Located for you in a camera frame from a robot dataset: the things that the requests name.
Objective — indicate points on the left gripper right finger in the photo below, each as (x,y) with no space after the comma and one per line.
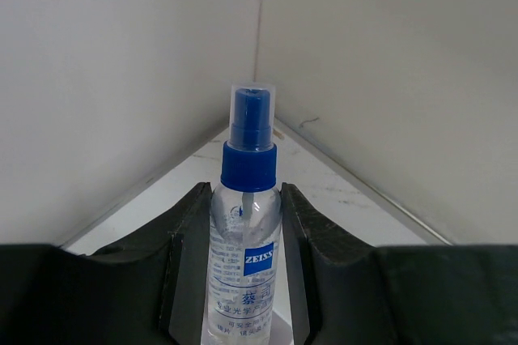
(332,280)

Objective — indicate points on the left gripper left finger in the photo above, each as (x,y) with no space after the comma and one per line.
(156,278)

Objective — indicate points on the blue cap spray bottle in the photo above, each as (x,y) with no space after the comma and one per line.
(245,223)

